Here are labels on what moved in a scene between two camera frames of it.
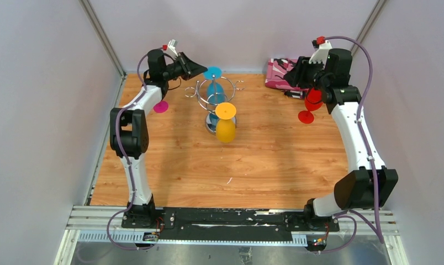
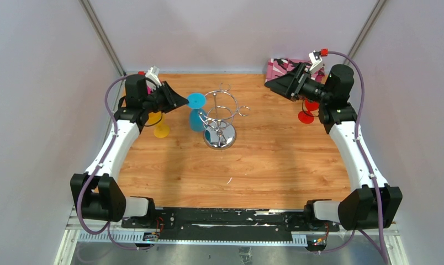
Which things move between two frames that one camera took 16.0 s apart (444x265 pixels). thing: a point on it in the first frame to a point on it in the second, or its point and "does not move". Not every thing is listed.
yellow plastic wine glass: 226,125 to 161,128
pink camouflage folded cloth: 276,68 does not move
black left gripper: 189,69 to 173,101
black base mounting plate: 226,224 does not move
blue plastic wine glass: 215,91 to 197,116
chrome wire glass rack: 211,92 to 220,110
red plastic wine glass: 313,101 does not move
